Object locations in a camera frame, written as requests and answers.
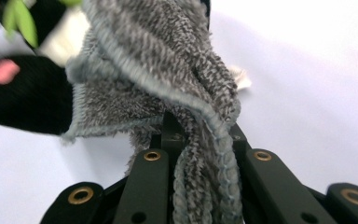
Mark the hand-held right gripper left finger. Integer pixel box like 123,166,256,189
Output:
150,111,188,171

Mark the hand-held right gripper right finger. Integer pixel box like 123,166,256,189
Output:
228,123,253,157

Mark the grey fluffy cloth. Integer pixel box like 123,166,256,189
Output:
60,0,245,224

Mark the black and white panda plush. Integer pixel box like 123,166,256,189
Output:
0,0,252,136

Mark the pale blue table mat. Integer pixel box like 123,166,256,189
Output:
0,0,358,224

